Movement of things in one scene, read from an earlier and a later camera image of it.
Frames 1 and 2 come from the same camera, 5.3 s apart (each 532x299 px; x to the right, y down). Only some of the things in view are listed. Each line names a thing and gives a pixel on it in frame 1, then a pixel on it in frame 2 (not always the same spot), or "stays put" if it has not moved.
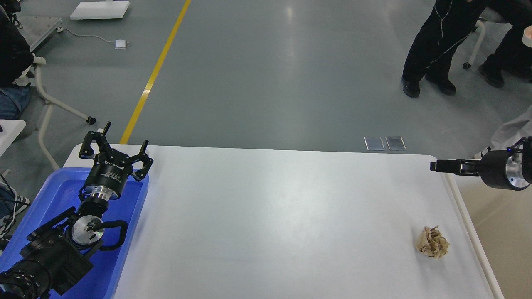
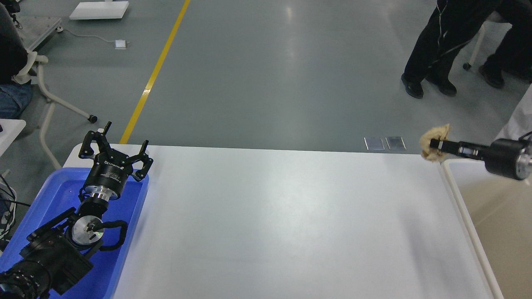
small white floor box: (120, 44) stays put
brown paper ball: (431, 241) -> (441, 132)
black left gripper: (111, 167) stays put
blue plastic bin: (60, 193) stays put
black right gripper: (503, 168) -> (506, 157)
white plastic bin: (501, 218) stays put
